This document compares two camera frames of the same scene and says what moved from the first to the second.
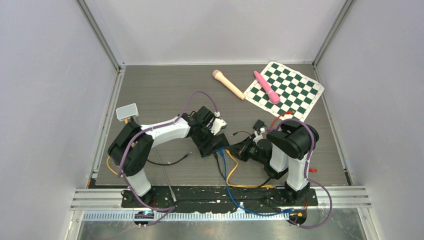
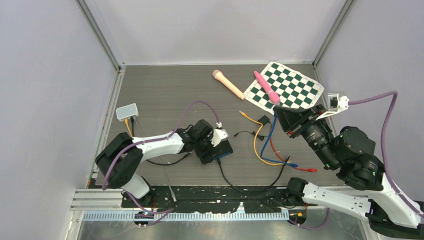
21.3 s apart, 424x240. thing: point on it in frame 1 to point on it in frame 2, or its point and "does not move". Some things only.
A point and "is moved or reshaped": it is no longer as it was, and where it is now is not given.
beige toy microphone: x=219 y=75 does not move
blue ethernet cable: x=290 y=210 is moved or reshaped
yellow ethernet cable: x=270 y=186 to x=255 y=136
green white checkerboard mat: x=298 y=92 does not move
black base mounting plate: x=220 y=199 does not move
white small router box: x=126 y=112 does not move
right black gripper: x=239 y=151 to x=292 y=120
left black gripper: x=199 y=144 to x=207 y=156
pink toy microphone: x=273 y=96 does not move
